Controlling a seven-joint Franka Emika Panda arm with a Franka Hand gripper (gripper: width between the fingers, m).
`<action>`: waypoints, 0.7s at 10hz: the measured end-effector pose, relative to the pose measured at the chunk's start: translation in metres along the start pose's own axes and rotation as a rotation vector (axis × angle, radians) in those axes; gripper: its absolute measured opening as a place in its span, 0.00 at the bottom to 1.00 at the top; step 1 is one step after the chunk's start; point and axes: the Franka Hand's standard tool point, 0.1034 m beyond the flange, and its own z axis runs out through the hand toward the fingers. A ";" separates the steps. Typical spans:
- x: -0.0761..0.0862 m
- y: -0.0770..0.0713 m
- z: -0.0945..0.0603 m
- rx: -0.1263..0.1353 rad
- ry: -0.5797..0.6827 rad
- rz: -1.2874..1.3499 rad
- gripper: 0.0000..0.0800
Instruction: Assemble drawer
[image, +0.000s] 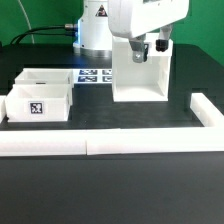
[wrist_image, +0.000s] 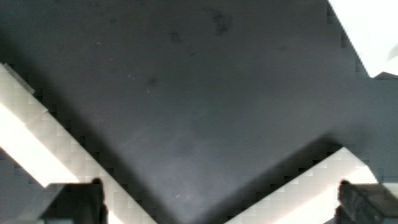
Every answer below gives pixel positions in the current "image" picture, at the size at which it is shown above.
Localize white drawer cabinet box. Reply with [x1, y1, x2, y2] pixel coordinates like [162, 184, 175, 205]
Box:
[112, 33, 173, 102]

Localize white front fence right piece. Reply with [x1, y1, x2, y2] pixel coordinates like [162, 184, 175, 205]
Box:
[87, 127, 224, 155]

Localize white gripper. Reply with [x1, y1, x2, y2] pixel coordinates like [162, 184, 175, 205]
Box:
[107, 0, 189, 63]

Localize white marker sheet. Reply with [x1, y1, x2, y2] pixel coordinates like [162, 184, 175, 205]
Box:
[73, 69, 112, 84]

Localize black cables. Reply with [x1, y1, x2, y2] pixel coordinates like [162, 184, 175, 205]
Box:
[9, 23, 80, 46]

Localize white front fence left piece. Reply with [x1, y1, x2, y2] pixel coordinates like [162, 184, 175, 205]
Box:
[0, 130, 87, 157]

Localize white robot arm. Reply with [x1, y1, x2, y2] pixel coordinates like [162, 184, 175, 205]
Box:
[73, 0, 190, 63]

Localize white drawer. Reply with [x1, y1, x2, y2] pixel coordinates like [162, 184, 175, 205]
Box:
[15, 68, 74, 86]
[5, 84, 73, 122]

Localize white front drawer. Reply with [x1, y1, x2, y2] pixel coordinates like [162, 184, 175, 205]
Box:
[5, 84, 73, 122]

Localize white thin cable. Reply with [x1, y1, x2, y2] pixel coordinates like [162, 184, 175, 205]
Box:
[17, 0, 36, 44]

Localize white fence piece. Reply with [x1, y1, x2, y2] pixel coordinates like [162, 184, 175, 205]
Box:
[190, 93, 224, 128]
[0, 95, 6, 123]
[87, 127, 224, 155]
[0, 130, 87, 157]

